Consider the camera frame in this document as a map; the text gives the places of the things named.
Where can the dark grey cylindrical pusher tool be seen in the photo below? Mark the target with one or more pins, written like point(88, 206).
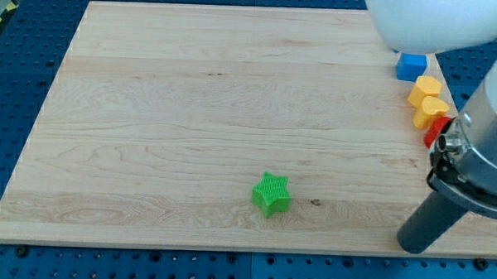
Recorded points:
point(432, 218)

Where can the yellow hexagon block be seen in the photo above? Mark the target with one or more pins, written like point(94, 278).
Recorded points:
point(424, 86)

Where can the wooden board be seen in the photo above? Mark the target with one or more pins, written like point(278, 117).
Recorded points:
point(162, 118)

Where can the blue cube block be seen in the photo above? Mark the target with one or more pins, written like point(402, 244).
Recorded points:
point(410, 66)

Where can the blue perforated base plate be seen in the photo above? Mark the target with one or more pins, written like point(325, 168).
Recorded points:
point(33, 40)

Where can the yellow heart block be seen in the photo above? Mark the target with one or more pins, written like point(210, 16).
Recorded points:
point(429, 109)

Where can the red star block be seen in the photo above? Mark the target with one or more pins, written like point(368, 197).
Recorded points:
point(435, 129)

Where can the green star block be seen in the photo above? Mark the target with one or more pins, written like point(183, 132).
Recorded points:
point(271, 194)

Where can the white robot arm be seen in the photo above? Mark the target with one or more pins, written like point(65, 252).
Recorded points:
point(464, 156)

